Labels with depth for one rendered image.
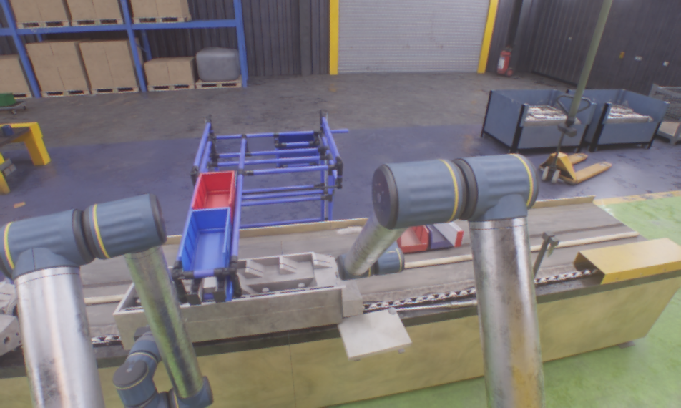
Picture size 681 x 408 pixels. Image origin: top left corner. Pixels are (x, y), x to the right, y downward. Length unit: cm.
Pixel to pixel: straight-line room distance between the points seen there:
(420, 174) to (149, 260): 76
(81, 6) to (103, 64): 136
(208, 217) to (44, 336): 83
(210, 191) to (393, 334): 116
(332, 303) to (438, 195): 103
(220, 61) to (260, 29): 197
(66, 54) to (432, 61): 1054
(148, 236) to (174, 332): 36
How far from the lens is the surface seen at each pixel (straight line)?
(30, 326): 105
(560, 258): 261
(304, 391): 217
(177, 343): 128
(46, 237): 106
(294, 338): 178
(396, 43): 1216
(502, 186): 84
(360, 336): 172
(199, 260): 156
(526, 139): 615
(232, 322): 169
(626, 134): 761
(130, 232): 102
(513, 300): 88
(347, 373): 210
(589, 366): 312
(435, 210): 76
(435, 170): 77
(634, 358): 337
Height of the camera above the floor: 215
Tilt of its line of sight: 30 degrees down
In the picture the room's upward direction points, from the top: 1 degrees clockwise
